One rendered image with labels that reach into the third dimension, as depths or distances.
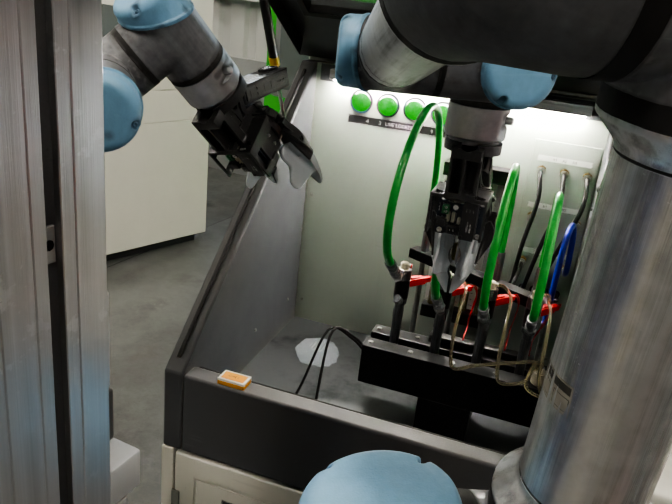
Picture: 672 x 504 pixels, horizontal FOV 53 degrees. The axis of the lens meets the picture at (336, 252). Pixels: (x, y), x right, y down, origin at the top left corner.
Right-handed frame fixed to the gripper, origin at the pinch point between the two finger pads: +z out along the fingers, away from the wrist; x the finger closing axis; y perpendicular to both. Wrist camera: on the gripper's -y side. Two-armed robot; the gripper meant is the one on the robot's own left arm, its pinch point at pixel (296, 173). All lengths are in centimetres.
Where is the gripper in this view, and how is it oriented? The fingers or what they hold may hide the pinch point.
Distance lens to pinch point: 101.0
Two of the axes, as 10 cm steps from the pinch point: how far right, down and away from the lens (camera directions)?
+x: 8.5, 0.5, -5.2
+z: 4.2, 5.2, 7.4
